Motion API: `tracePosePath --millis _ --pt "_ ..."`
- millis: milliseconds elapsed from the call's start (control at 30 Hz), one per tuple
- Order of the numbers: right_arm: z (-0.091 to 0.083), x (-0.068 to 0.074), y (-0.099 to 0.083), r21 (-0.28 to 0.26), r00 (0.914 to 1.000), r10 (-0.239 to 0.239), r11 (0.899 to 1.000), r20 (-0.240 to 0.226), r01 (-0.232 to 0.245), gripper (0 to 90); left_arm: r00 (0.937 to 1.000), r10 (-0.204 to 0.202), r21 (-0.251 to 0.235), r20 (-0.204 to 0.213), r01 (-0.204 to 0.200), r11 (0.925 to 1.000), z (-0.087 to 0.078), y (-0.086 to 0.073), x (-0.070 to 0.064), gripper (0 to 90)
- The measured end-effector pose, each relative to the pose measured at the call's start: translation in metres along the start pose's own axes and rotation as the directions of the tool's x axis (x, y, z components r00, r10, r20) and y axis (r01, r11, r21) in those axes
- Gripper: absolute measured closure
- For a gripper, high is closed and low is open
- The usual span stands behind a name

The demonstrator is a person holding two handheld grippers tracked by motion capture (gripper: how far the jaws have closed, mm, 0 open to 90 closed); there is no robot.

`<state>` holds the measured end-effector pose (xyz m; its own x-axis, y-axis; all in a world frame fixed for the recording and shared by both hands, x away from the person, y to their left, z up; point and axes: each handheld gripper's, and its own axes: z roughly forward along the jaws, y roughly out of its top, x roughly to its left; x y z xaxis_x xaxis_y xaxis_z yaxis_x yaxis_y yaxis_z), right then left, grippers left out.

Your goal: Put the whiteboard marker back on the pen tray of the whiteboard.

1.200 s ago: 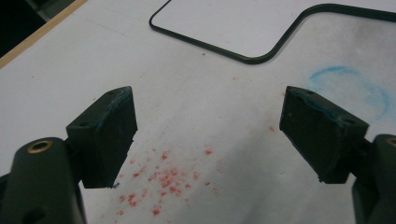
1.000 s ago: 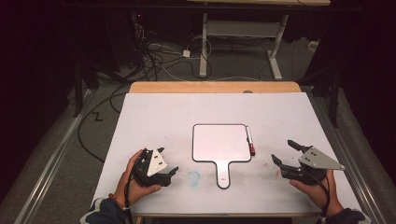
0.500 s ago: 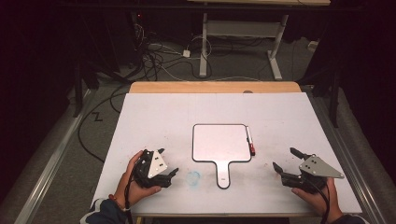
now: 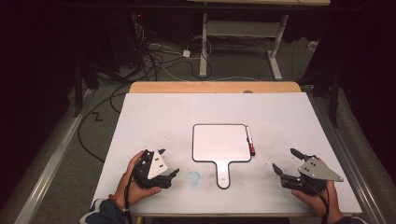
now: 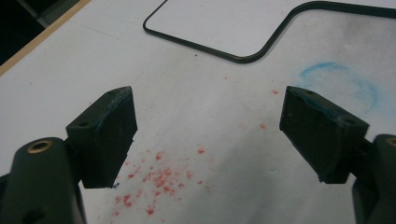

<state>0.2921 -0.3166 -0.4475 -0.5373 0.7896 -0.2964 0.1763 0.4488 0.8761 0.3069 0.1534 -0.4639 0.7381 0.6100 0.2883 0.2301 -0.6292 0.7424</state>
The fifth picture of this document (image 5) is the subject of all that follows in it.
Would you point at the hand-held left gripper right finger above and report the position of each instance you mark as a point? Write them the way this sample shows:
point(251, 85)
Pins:
point(317, 137)

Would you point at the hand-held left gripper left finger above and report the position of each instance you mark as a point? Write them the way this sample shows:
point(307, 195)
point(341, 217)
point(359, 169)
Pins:
point(107, 137)

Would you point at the white paddle-shaped whiteboard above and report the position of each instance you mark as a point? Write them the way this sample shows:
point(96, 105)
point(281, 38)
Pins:
point(218, 25)

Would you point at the wooden table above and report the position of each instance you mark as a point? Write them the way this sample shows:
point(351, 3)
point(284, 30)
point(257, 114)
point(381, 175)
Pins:
point(40, 38)

